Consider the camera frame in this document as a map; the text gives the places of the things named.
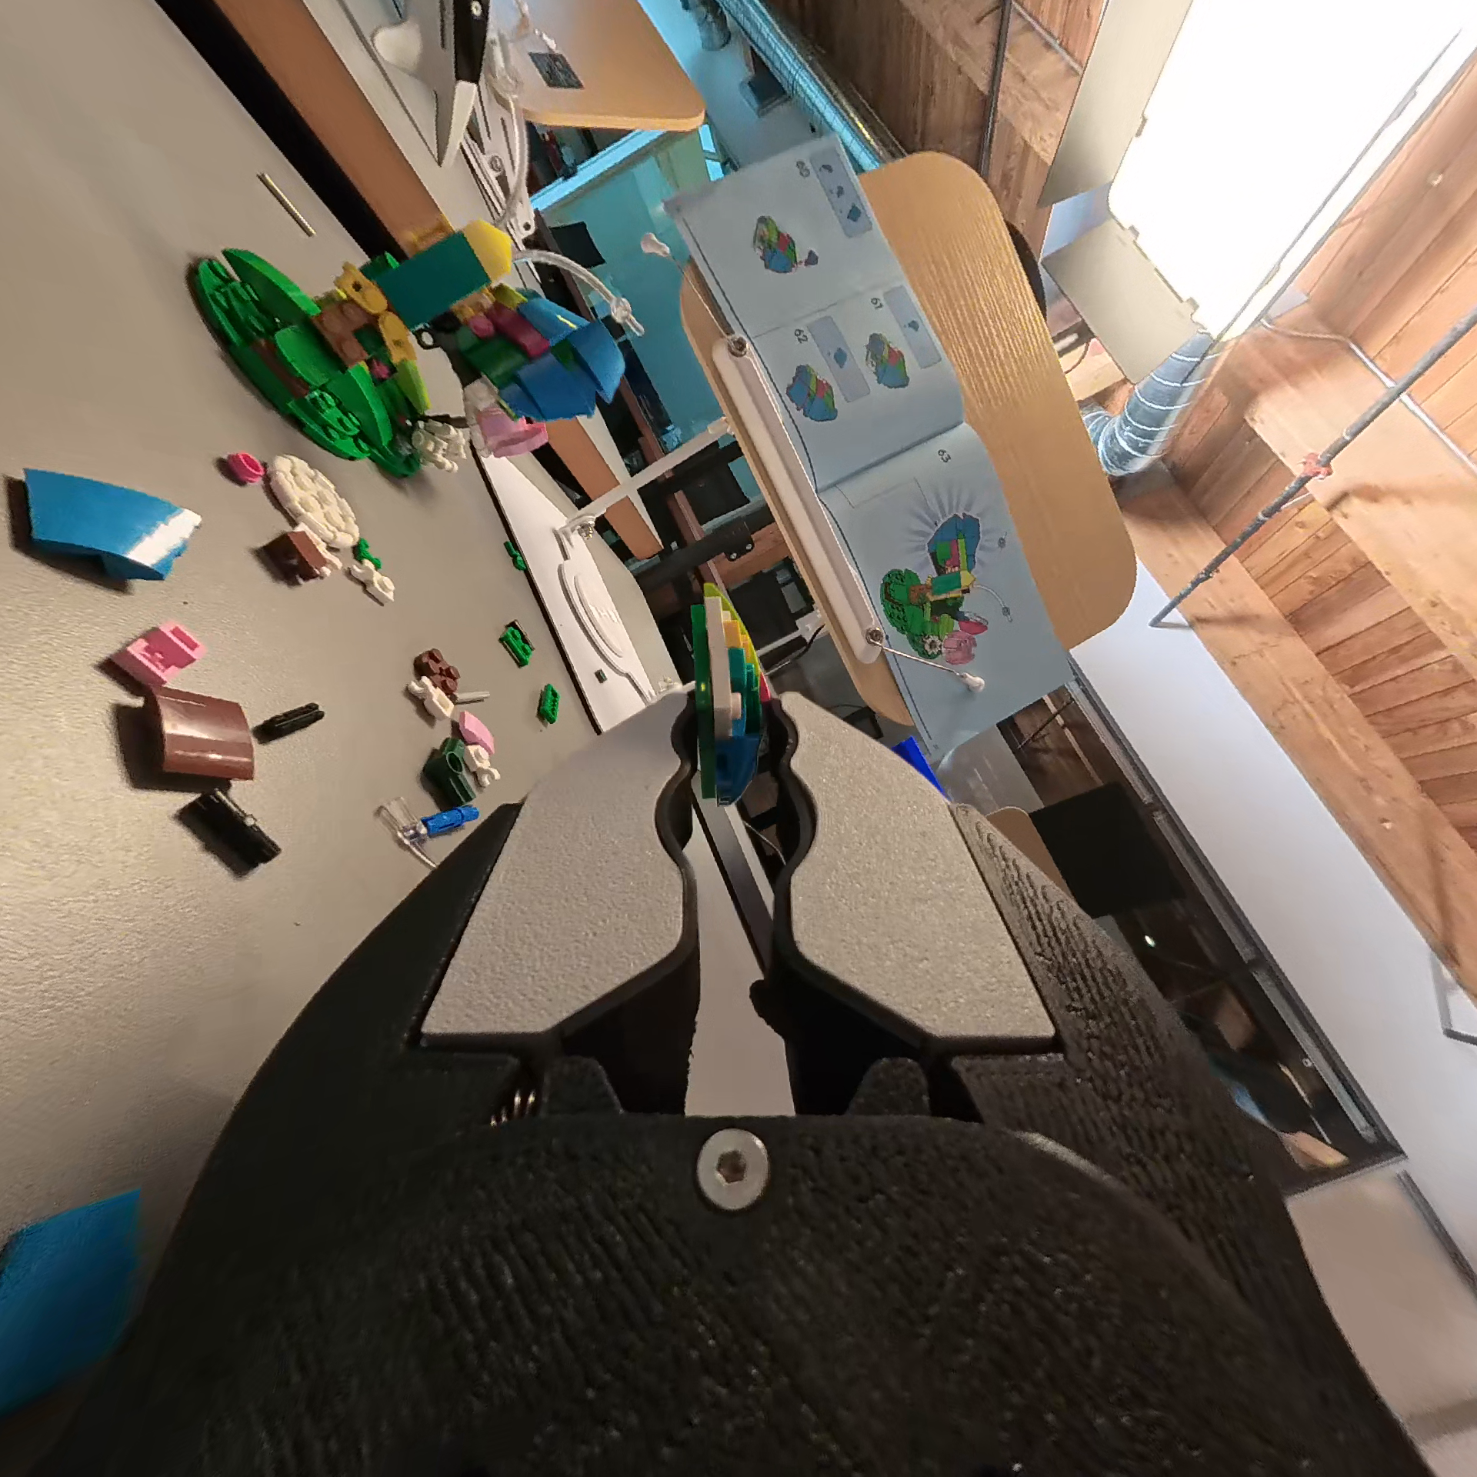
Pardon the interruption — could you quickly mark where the black metal rod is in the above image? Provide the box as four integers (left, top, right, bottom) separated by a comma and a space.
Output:
1148, 310, 1477, 632

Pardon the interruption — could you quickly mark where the white round lego plate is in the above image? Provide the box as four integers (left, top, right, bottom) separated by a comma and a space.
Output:
267, 456, 360, 551

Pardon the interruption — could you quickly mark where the clear lego piece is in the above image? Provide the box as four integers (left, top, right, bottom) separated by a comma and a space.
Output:
376, 799, 441, 869

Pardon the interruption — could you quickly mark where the white page holder bar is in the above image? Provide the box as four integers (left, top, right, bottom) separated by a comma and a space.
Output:
708, 333, 891, 667

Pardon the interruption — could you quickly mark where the wooden book stand board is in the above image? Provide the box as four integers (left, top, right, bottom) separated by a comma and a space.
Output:
678, 150, 1139, 725

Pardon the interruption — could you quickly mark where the small colourful lego assembly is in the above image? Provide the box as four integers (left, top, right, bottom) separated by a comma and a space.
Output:
689, 583, 772, 808

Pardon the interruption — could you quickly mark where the open lego instruction booklet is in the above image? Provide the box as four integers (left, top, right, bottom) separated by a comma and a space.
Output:
663, 145, 1076, 758

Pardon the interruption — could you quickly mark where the large colourful lego model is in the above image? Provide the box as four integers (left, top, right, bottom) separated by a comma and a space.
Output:
190, 220, 631, 482

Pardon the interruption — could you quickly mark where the pink lego plate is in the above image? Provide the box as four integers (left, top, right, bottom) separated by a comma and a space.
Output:
109, 621, 207, 692

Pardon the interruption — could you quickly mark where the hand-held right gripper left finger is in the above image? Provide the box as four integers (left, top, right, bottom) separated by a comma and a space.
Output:
418, 693, 701, 1087

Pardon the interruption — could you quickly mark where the blue curved lego slope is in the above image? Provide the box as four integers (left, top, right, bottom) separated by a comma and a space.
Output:
23, 468, 204, 584
0, 1189, 147, 1423

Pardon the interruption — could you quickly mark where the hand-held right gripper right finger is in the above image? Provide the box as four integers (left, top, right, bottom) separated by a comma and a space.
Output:
756, 690, 1064, 1080

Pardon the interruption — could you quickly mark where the silver flexible duct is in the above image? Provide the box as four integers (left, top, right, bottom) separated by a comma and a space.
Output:
1083, 333, 1215, 477

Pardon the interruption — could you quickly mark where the black lego connector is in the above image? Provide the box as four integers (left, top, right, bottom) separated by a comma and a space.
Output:
177, 788, 283, 871

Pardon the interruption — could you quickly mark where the bright light panel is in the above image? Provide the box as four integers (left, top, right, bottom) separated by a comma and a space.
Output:
1108, 0, 1477, 340

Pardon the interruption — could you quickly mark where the wooden background table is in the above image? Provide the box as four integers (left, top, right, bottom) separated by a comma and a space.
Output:
517, 0, 707, 132

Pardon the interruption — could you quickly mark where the brown lego brick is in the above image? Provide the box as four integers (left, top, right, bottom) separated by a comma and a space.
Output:
264, 530, 343, 586

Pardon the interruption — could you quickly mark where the brown curved lego slope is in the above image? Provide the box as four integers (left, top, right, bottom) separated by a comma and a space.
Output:
116, 686, 256, 785

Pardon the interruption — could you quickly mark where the white stand base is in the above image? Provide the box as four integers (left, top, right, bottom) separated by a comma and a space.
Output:
475, 444, 684, 737

